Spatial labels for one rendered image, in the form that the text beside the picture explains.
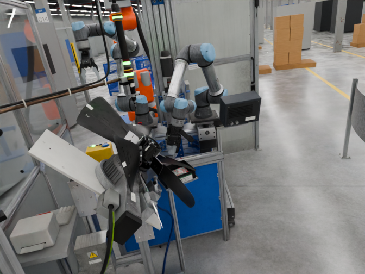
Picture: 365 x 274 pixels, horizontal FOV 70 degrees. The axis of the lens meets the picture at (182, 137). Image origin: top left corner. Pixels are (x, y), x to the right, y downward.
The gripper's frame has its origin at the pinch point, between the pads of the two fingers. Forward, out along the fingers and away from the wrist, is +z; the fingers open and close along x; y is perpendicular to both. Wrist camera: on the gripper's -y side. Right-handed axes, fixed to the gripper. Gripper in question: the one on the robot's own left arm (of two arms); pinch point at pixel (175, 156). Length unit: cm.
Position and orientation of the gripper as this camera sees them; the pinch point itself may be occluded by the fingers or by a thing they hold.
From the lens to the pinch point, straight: 158.9
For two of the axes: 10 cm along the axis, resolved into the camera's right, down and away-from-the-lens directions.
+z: -1.7, 9.3, 3.3
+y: -9.6, -0.9, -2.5
